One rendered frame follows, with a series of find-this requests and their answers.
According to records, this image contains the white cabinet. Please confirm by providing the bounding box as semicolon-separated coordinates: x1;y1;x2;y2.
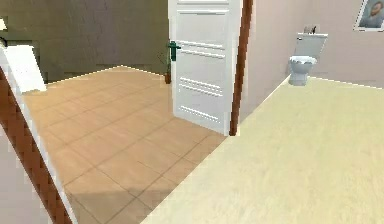
3;44;48;94

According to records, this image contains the white toilet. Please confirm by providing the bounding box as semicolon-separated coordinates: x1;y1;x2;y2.
287;31;329;87

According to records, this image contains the dark green door handle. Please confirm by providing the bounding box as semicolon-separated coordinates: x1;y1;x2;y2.
167;40;182;62

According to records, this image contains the framed portrait picture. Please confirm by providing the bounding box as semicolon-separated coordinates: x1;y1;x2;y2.
353;0;384;33

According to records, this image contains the white panelled room door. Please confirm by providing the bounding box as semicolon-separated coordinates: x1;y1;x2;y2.
167;0;243;136

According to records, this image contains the house plant in brown pot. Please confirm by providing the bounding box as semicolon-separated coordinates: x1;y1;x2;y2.
157;49;173;85

